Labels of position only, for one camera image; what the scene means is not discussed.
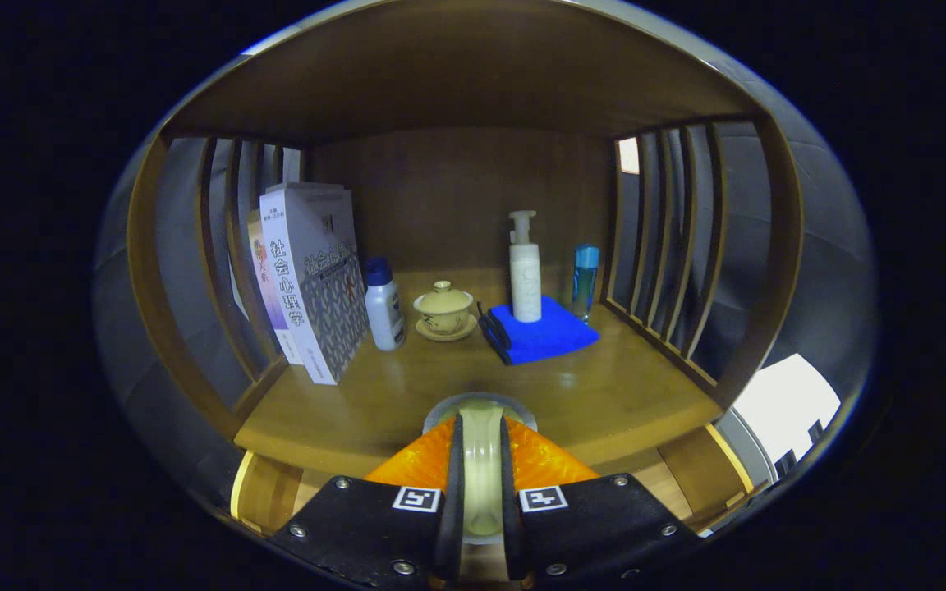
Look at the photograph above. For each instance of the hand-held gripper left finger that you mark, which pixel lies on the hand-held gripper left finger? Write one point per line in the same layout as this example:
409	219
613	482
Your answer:
374	525

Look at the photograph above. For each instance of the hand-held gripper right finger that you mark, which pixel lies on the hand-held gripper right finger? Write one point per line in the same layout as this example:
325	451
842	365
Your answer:
596	525

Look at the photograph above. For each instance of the wooden countertop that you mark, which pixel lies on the wooden countertop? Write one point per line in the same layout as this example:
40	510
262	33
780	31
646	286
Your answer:
407	386

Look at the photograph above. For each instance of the wooden cabinet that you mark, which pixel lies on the wooden cabinet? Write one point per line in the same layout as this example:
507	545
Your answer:
456	189

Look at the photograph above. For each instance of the blue folded cloth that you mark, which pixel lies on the blue folded cloth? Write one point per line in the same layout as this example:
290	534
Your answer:
543	332

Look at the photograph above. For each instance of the white bottle blue cap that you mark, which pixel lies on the white bottle blue cap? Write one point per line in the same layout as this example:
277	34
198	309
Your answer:
384	308

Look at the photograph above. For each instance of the white grey plastic storage unit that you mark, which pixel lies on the white grey plastic storage unit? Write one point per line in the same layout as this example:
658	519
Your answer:
785	406

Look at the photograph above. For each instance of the yellow lidded tea cup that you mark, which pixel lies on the yellow lidded tea cup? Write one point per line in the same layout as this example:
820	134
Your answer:
444	312

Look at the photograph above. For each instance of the clear blue bottle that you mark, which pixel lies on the clear blue bottle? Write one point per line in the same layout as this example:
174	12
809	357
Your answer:
585	279

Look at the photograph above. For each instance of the white pump bottle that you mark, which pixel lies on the white pump bottle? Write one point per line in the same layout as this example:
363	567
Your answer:
525	279

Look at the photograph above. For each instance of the thick white book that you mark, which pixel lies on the thick white book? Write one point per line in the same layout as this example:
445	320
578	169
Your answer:
317	271

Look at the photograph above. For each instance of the thin purple book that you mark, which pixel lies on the thin purple book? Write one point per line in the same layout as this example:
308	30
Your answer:
264	279

